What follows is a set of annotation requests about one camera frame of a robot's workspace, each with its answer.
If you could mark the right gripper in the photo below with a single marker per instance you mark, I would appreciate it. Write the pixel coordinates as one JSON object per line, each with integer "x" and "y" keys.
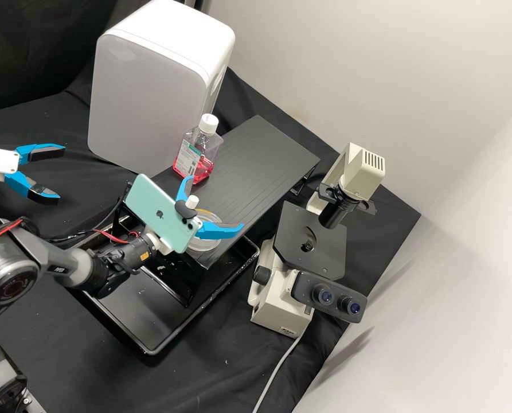
{"x": 163, "y": 245}

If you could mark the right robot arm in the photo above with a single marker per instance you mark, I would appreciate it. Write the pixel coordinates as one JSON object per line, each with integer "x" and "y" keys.
{"x": 10, "y": 266}

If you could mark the petri dish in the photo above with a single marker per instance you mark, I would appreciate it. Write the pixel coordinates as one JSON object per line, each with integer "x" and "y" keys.
{"x": 205, "y": 246}

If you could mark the red liquid bottle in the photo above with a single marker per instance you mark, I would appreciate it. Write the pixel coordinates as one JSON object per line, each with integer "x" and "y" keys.
{"x": 194, "y": 161}

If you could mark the black platform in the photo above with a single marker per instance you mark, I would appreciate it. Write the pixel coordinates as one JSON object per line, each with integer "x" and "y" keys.
{"x": 255, "y": 168}

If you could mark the black tray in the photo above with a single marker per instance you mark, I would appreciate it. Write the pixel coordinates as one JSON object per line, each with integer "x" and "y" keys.
{"x": 152, "y": 318}

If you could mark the cream microscope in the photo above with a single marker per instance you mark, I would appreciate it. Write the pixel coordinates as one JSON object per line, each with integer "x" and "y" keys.
{"x": 281, "y": 301}

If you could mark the white box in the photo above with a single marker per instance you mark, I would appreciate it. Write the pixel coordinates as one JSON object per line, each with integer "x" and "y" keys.
{"x": 152, "y": 86}

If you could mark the right wrist camera phone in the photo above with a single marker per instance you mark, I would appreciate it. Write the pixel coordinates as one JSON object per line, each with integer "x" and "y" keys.
{"x": 161, "y": 211}

